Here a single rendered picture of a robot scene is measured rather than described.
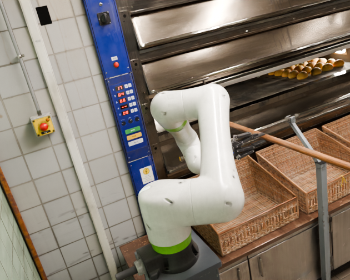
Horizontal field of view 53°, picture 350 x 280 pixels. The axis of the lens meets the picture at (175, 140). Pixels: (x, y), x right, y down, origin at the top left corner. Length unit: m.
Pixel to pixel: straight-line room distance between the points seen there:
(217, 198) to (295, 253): 1.43
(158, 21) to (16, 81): 0.81
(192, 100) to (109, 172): 1.02
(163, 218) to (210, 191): 0.15
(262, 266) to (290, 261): 0.23
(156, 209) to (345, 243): 1.83
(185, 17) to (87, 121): 0.81
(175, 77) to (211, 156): 1.13
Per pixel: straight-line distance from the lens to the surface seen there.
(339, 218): 2.44
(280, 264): 2.27
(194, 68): 2.14
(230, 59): 2.26
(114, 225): 2.26
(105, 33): 1.93
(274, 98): 2.51
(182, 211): 0.94
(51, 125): 1.89
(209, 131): 1.09
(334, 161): 1.55
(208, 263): 1.07
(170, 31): 2.06
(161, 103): 1.22
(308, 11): 2.62
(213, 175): 0.96
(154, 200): 0.94
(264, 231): 2.13
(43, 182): 2.06
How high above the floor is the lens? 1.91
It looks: 21 degrees down
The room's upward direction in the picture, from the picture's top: 12 degrees counter-clockwise
